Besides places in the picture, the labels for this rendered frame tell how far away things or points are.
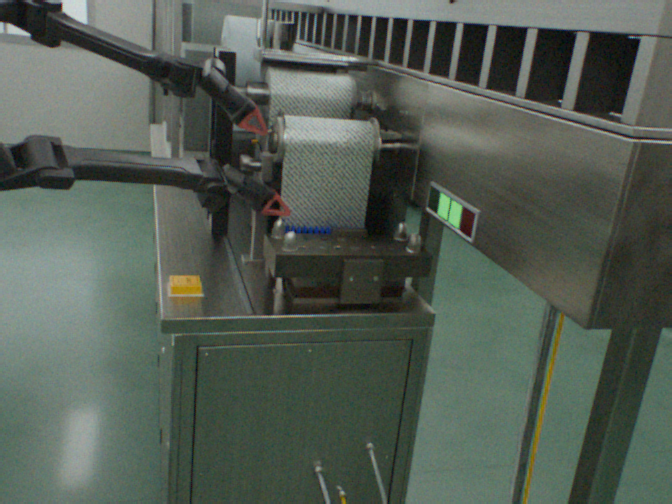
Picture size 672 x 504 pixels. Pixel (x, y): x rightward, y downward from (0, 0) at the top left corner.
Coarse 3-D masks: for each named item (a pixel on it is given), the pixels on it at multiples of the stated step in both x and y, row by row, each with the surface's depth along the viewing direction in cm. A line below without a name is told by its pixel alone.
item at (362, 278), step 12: (348, 264) 158; (360, 264) 159; (372, 264) 160; (348, 276) 159; (360, 276) 160; (372, 276) 161; (348, 288) 161; (360, 288) 161; (372, 288) 162; (348, 300) 162; (360, 300) 163; (372, 300) 164
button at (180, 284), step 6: (174, 276) 163; (180, 276) 163; (186, 276) 164; (192, 276) 164; (198, 276) 165; (174, 282) 159; (180, 282) 160; (186, 282) 160; (192, 282) 161; (198, 282) 161; (174, 288) 158; (180, 288) 158; (186, 288) 158; (192, 288) 159; (198, 288) 159; (174, 294) 158; (180, 294) 159; (186, 294) 159; (192, 294) 159
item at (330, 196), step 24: (288, 168) 169; (312, 168) 170; (336, 168) 172; (360, 168) 174; (288, 192) 171; (312, 192) 173; (336, 192) 174; (360, 192) 176; (288, 216) 173; (312, 216) 175; (336, 216) 177; (360, 216) 179
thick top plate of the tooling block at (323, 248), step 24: (264, 240) 169; (312, 240) 167; (336, 240) 169; (360, 240) 172; (384, 240) 173; (408, 240) 176; (288, 264) 156; (312, 264) 158; (336, 264) 160; (384, 264) 163; (408, 264) 165
